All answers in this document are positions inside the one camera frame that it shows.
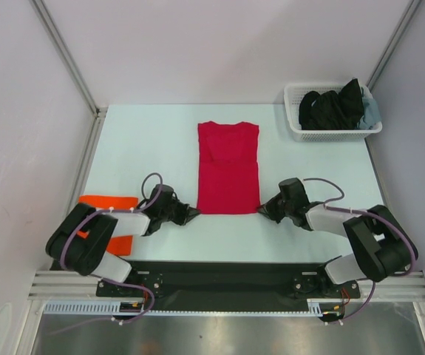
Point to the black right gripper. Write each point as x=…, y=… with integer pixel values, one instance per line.
x=275, y=207

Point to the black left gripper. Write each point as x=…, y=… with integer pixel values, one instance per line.
x=185, y=212

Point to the red t shirt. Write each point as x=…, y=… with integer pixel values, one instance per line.
x=228, y=174

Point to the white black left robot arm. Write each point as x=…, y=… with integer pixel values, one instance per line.
x=99, y=231

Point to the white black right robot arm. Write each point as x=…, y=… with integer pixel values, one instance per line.
x=380, y=246

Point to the folded orange t shirt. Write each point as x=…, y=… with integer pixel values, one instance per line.
x=122, y=238

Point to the black garment in basket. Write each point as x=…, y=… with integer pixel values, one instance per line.
x=332, y=110

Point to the white perforated plastic basket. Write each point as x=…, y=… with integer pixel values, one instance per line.
x=294, y=93

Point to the light blue garment in basket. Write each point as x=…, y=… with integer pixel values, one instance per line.
x=371, y=116

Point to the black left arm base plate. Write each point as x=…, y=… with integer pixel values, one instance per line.
x=153, y=282

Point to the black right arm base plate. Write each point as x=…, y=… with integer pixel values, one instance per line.
x=314, y=285

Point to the white slotted cable duct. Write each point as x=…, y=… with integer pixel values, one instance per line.
x=130, y=308

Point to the aluminium right corner post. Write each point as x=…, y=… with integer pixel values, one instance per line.
x=398, y=33

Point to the aluminium corner post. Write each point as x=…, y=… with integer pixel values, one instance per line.
x=57, y=39
x=398, y=33

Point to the aluminium left corner post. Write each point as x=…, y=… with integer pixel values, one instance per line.
x=57, y=39

